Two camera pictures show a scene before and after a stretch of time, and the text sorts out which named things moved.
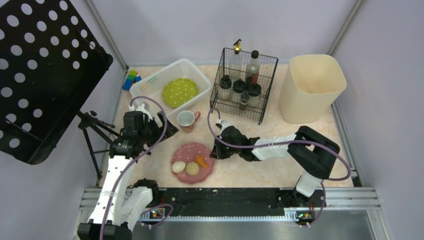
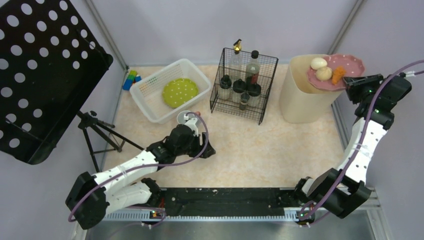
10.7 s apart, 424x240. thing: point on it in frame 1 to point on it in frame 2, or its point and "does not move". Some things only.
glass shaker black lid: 254,91 does not move
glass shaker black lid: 225,91 does not move
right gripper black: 222,145 to 352,87
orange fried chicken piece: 199,160 to 339,72
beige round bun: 192,168 to 324,73
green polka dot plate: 177,91 does not move
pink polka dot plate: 187,153 to 353,66
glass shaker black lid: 239,87 does not move
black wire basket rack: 243,83 does not move
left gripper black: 159,129 to 205,149
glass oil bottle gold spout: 236,69 does not move
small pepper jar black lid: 244,98 does not move
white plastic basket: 177,86 does not move
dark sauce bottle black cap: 252,69 does not move
